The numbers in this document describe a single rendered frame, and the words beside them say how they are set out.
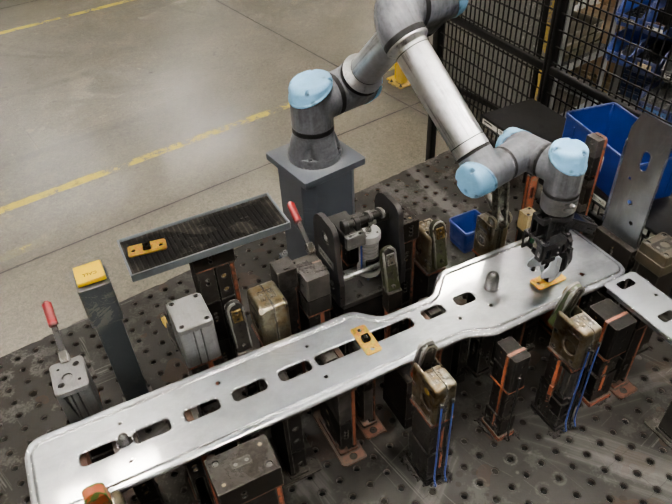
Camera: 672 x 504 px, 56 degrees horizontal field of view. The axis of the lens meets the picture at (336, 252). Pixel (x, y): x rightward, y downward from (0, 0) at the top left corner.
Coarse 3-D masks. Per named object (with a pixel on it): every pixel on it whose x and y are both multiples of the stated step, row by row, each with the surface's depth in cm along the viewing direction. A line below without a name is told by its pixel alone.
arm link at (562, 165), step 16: (560, 144) 126; (576, 144) 126; (544, 160) 128; (560, 160) 125; (576, 160) 123; (544, 176) 130; (560, 176) 126; (576, 176) 126; (544, 192) 132; (560, 192) 129; (576, 192) 129
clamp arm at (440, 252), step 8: (432, 224) 153; (440, 224) 153; (432, 232) 153; (440, 232) 153; (432, 240) 155; (440, 240) 155; (432, 248) 156; (440, 248) 156; (432, 256) 157; (440, 256) 157; (432, 264) 159; (440, 264) 158
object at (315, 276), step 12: (300, 264) 148; (312, 264) 147; (300, 276) 146; (312, 276) 144; (324, 276) 145; (300, 288) 149; (312, 288) 145; (324, 288) 147; (300, 300) 152; (312, 300) 147; (324, 300) 149; (300, 312) 158; (312, 312) 150; (324, 312) 153; (312, 324) 154
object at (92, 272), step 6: (84, 264) 138; (90, 264) 138; (96, 264) 138; (78, 270) 136; (84, 270) 136; (90, 270) 136; (96, 270) 136; (102, 270) 136; (78, 276) 135; (84, 276) 135; (90, 276) 135; (96, 276) 135; (102, 276) 135; (78, 282) 133; (84, 282) 134; (90, 282) 134
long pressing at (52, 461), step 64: (512, 256) 158; (576, 256) 157; (384, 320) 143; (448, 320) 143; (512, 320) 142; (192, 384) 132; (320, 384) 131; (64, 448) 121; (128, 448) 121; (192, 448) 120
